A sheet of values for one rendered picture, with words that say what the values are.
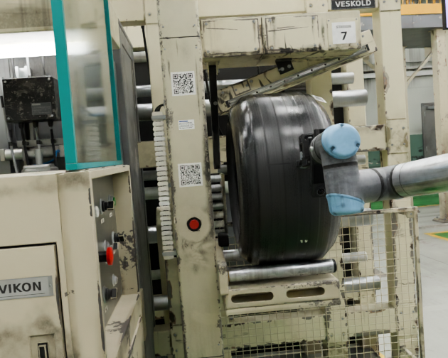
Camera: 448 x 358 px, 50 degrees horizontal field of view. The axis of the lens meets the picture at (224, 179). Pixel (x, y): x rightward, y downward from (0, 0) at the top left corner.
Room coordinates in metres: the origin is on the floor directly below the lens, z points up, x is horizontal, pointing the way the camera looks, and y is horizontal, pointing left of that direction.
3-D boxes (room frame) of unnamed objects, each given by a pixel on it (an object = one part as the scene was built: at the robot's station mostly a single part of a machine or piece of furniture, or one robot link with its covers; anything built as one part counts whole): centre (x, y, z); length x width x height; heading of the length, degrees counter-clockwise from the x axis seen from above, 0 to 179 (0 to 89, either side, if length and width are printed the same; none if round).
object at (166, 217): (1.57, 0.19, 1.19); 0.05 x 0.04 x 0.48; 4
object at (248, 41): (1.95, -0.25, 1.71); 0.61 x 0.25 x 0.15; 94
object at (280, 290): (1.50, -0.15, 0.84); 0.36 x 0.09 x 0.06; 94
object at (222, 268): (1.63, 0.03, 0.90); 0.40 x 0.03 x 0.10; 4
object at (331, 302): (1.64, -0.14, 0.80); 0.37 x 0.36 x 0.02; 4
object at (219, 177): (2.01, 0.10, 1.05); 0.20 x 0.15 x 0.30; 94
